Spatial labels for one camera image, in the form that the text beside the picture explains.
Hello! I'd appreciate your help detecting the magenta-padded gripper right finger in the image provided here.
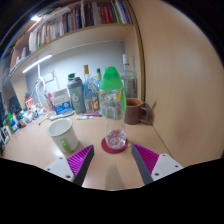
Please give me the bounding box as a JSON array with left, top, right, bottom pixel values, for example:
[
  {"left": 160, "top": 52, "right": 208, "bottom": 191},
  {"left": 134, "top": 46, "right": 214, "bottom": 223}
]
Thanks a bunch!
[{"left": 130, "top": 143, "right": 185, "bottom": 186}]

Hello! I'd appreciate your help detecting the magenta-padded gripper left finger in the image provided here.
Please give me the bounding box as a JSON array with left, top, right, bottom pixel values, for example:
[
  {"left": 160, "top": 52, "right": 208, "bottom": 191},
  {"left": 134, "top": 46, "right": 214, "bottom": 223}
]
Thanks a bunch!
[{"left": 44, "top": 144, "right": 96, "bottom": 187}]

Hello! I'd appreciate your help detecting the green-capped clear plastic bottle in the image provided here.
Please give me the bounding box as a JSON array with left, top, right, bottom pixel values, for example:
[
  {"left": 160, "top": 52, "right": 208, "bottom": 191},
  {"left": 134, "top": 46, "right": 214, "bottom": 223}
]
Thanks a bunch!
[{"left": 99, "top": 66, "right": 128, "bottom": 150}]

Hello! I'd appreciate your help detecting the flat round red coaster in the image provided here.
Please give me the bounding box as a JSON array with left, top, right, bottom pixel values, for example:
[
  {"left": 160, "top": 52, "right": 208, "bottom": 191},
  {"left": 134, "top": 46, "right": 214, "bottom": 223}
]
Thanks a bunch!
[{"left": 100, "top": 136, "right": 129, "bottom": 155}]

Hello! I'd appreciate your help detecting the white mug with green rim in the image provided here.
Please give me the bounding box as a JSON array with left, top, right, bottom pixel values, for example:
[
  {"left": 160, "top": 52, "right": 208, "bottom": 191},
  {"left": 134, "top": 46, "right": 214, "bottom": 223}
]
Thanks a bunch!
[{"left": 46, "top": 117, "right": 80, "bottom": 155}]

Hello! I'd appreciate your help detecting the white marker pen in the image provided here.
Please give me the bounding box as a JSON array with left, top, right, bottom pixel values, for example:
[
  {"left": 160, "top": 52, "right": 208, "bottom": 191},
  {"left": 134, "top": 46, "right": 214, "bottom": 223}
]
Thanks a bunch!
[{"left": 75, "top": 115, "right": 95, "bottom": 121}]

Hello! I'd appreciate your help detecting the pale blue flat case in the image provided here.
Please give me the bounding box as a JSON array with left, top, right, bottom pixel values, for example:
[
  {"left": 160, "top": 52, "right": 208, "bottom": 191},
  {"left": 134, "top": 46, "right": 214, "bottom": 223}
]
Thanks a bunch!
[{"left": 49, "top": 109, "right": 75, "bottom": 121}]

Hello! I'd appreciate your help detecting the brown ceramic mug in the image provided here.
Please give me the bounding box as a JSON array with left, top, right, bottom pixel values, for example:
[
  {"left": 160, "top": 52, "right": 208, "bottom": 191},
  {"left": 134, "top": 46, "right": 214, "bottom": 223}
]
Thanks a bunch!
[{"left": 124, "top": 97, "right": 150, "bottom": 126}]

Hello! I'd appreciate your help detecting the blue and white carton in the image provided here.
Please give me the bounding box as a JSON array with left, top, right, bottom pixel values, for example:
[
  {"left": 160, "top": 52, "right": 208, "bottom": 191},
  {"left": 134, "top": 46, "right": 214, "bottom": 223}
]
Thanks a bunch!
[{"left": 50, "top": 88, "right": 73, "bottom": 116}]

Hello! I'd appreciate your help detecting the grey shaker bottle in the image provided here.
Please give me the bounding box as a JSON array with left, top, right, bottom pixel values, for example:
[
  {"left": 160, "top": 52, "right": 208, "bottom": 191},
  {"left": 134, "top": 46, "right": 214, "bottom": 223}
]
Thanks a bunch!
[{"left": 66, "top": 76, "right": 87, "bottom": 115}]

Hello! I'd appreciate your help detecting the gold-capped blue-tinted bottle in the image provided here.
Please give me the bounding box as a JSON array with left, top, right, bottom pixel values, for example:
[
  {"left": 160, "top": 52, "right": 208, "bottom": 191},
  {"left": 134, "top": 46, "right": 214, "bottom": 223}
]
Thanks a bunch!
[{"left": 82, "top": 64, "right": 101, "bottom": 114}]

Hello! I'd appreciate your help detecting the pink packet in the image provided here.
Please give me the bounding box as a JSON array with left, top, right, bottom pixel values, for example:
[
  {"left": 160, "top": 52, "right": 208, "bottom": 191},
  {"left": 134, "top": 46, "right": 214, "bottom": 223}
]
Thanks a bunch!
[{"left": 47, "top": 92, "right": 55, "bottom": 111}]

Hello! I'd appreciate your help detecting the red and white box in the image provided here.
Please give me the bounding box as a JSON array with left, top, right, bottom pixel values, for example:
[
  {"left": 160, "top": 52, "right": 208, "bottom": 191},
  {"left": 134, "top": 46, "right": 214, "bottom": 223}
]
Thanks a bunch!
[{"left": 24, "top": 96, "right": 35, "bottom": 111}]

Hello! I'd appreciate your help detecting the tall clear glass bottle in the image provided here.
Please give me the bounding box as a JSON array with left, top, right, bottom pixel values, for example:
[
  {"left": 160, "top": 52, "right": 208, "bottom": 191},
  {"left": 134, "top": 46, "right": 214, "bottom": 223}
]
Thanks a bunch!
[{"left": 119, "top": 53, "right": 138, "bottom": 100}]

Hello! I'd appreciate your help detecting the slim green glass bottle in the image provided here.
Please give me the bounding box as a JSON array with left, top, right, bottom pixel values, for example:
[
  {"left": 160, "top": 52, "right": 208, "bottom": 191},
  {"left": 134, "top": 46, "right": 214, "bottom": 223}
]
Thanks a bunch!
[{"left": 95, "top": 68, "right": 102, "bottom": 84}]

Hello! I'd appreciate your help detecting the white desk lamp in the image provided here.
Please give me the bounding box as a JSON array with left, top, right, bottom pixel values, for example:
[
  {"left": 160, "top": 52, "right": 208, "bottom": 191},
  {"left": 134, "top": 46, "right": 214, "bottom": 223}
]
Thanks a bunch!
[{"left": 21, "top": 54, "right": 54, "bottom": 111}]

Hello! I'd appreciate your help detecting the wooden shelf unit with books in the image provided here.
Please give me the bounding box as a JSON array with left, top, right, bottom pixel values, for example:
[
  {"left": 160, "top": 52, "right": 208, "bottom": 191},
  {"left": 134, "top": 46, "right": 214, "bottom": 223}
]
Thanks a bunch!
[{"left": 8, "top": 0, "right": 146, "bottom": 101}]

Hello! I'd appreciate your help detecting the white tube light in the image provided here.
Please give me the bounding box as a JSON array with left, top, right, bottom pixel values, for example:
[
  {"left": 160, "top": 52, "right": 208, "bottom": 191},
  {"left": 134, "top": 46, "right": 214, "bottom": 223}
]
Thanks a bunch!
[{"left": 30, "top": 14, "right": 43, "bottom": 23}]

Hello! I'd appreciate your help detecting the small white photo frame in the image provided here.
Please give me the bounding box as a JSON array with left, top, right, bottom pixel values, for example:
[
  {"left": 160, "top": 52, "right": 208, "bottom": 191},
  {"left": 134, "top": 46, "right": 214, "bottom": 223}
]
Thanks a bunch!
[{"left": 0, "top": 124, "right": 12, "bottom": 145}]

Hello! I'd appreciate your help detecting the white wall socket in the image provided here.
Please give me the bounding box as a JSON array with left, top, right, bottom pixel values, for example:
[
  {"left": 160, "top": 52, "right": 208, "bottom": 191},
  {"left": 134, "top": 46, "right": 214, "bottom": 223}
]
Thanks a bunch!
[{"left": 43, "top": 72, "right": 55, "bottom": 84}]

